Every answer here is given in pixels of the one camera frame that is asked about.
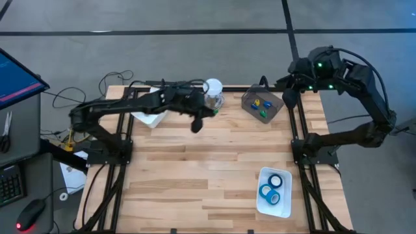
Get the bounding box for black floor cable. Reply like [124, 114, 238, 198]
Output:
[42, 70, 135, 116]

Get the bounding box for white bulb table lamp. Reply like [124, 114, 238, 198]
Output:
[202, 77, 225, 111]

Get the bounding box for grey desk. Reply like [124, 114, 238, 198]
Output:
[0, 92, 55, 234]

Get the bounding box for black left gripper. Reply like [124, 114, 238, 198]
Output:
[162, 86, 215, 134]

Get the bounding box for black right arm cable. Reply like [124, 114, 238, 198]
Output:
[334, 47, 391, 114]

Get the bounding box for white plastic bin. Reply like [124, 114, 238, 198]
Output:
[255, 166, 293, 218]
[130, 86, 168, 129]

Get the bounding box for black aluminium table frame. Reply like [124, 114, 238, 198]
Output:
[73, 79, 358, 234]

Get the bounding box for computer monitor blue screen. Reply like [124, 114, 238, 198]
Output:
[0, 47, 51, 111]

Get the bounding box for light blue tape roll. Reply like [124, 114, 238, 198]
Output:
[258, 183, 272, 199]
[265, 189, 281, 206]

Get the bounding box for white paper sheet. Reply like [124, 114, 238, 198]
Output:
[59, 151, 88, 195]

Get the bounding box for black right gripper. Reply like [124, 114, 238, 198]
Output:
[276, 45, 344, 111]

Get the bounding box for dark blue tape roll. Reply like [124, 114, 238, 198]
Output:
[268, 174, 283, 189]

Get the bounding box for black handled scissors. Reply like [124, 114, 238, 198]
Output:
[0, 110, 13, 154]

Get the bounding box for black metal support bar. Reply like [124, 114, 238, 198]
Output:
[39, 138, 89, 173]

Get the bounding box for grey plastic bin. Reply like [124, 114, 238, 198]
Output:
[240, 84, 285, 125]

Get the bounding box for black computer mouse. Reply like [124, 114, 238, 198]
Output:
[15, 198, 46, 232]

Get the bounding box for black backlit keyboard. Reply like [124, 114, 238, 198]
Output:
[0, 164, 27, 208]

